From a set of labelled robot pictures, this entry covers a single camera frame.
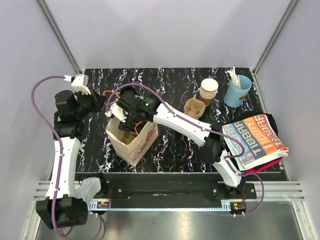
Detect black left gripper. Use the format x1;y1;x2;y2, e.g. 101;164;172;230
74;87;108;119

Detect paper bag orange handles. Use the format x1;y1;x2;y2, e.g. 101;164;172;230
102;89;159;166

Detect pulp cup carrier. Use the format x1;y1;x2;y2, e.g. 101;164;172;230
184;98;206;120

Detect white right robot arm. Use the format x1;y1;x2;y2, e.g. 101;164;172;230
116;85;246;199

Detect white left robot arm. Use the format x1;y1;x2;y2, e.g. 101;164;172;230
36;90;108;230

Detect stack of paper cups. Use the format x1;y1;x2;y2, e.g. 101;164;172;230
199;78;219;106

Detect blue cup holder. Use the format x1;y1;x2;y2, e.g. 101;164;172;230
224;75;252;108

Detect wrapped stirrers in holder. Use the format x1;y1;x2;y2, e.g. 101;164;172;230
226;66;241;89

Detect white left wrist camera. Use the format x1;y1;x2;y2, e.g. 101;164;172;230
64;74;92;95

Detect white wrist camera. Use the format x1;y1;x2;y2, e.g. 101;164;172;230
104;103;130;123
64;74;92;95

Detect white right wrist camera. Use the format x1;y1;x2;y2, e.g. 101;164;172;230
104;103;130;123

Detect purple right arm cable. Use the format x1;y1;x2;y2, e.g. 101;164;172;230
106;83;265;217

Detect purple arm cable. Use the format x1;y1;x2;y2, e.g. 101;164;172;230
106;83;265;217
31;75;105;237

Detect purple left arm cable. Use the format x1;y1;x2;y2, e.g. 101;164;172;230
31;75;105;237

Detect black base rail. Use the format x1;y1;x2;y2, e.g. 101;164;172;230
75;172;257;211

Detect aluminium frame post left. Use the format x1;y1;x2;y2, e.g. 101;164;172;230
35;0;82;74

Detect aluminium frame post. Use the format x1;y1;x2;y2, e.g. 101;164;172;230
35;0;82;74
252;0;300;74

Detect aluminium frame post right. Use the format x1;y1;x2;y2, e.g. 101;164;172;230
252;0;300;74

